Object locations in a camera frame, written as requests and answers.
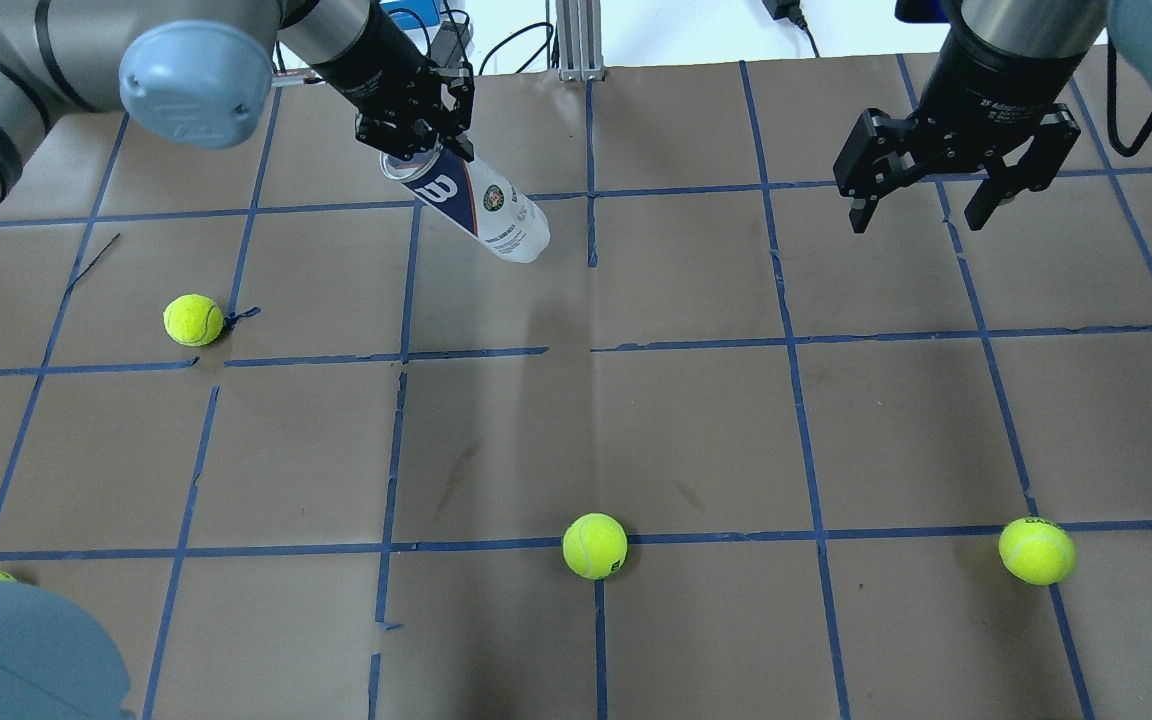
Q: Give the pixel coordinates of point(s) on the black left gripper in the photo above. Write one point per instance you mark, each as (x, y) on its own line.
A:
(368, 63)

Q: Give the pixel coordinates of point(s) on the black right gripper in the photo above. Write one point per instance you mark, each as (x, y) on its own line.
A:
(986, 88)

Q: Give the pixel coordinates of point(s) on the clear tennis ball can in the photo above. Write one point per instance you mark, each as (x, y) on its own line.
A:
(476, 198)

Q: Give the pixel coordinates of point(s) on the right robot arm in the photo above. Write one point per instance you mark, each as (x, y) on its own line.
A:
(991, 105)

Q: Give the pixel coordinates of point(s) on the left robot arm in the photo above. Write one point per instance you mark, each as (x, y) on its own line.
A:
(199, 72)

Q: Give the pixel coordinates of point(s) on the yellow tennis ball centre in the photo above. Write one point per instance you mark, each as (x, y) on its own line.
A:
(193, 320)

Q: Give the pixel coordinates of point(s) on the yellow tennis ball far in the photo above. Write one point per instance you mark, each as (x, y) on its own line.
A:
(1037, 551)

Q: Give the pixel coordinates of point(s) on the yellow tennis ball middle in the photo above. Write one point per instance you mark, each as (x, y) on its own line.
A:
(594, 546)

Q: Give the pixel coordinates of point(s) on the blue white box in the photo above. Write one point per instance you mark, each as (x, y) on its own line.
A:
(420, 20)

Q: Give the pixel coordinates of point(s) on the black power adapter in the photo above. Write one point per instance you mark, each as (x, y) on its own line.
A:
(792, 11)

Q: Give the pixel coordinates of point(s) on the brown paper table cover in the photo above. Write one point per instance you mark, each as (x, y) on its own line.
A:
(352, 503)

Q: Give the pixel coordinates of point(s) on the aluminium frame post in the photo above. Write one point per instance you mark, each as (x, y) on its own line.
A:
(579, 41)

